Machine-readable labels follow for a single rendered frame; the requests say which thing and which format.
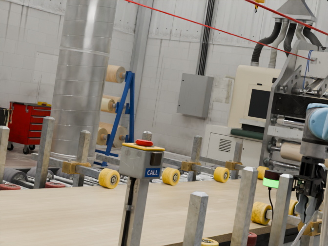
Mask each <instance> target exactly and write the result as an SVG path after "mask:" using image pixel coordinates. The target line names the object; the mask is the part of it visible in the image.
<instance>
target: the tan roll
mask: <svg viewBox="0 0 328 246"><path fill-rule="evenodd" d="M300 147H301V145H299V144H294V143H287V142H285V143H283V145H282V147H278V146H273V145H272V146H271V150H274V151H279V152H280V153H281V157H282V158H283V159H288V160H292V161H297V162H301V158H302V156H303V155H301V154H300ZM324 165H325V166H326V167H327V168H328V159H325V163H324Z"/></svg>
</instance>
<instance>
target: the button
mask: <svg viewBox="0 0 328 246"><path fill-rule="evenodd" d="M135 143H136V144H138V145H142V146H152V145H153V142H151V141H147V140H136V141H135Z"/></svg>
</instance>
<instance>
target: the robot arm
mask: <svg viewBox="0 0 328 246"><path fill-rule="evenodd" d="M306 113H307V114H306V119H305V125H304V131H303V137H302V141H301V147H300V154H301V155H303V156H302V158H301V164H300V170H299V175H293V180H292V186H291V191H295V189H296V198H297V201H298V203H297V204H296V206H295V211H296V212H298V213H299V215H300V218H301V221H302V223H304V224H306V223H307V222H308V221H309V220H310V219H311V218H312V217H313V215H314V214H315V213H316V211H317V210H318V208H319V207H320V205H321V204H322V202H323V200H324V198H325V200H324V209H323V217H322V226H321V235H320V243H319V246H328V175H326V173H325V171H324V169H323V167H322V166H321V165H319V164H324V163H325V159H328V105H327V104H320V103H310V104H309V105H308V107H307V110H306ZM294 180H295V184H294V187H293V183H294ZM296 180H298V182H297V186H296ZM323 188H326V191H325V189H323ZM324 191H325V197H324ZM307 196H311V198H310V199H308V197H307ZM307 203H308V204H309V206H308V207H307Z"/></svg>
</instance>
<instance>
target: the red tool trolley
mask: <svg viewBox="0 0 328 246"><path fill-rule="evenodd" d="M9 109H12V111H13V113H12V123H10V122H8V126H7V127H8V128H9V129H10V132H9V139H8V146H7V150H9V151H11V150H13V148H14V146H13V145H12V144H13V142H15V143H19V144H24V149H23V153H24V154H28V153H29V149H30V150H34V149H35V145H40V140H41V130H42V123H43V118H44V117H46V116H49V117H50V113H51V106H42V105H38V104H37V103H25V102H13V101H11V102H10V108H9Z"/></svg>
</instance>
